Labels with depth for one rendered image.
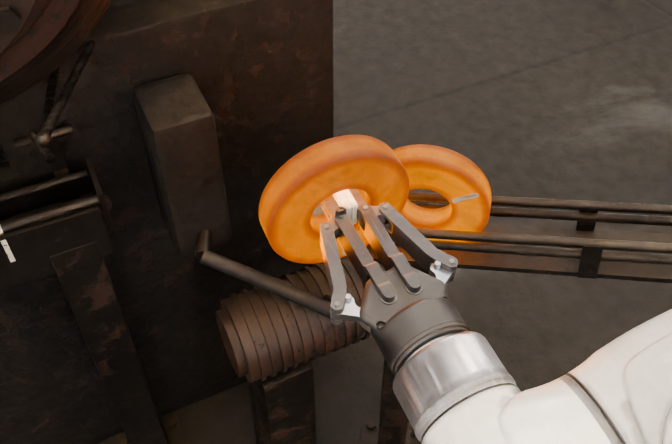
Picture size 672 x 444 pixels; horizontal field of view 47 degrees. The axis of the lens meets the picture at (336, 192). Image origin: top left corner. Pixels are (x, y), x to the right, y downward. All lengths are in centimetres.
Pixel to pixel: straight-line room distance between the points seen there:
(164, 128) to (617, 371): 57
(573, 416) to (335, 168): 30
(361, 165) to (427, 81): 156
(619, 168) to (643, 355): 154
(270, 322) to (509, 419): 53
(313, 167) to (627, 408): 33
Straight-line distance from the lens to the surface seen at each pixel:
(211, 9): 98
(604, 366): 61
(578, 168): 209
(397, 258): 70
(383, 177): 76
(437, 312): 65
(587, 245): 96
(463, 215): 94
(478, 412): 60
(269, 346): 106
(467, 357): 62
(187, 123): 93
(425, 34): 247
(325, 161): 72
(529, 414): 60
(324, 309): 103
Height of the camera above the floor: 140
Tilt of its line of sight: 46 degrees down
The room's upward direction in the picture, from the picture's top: straight up
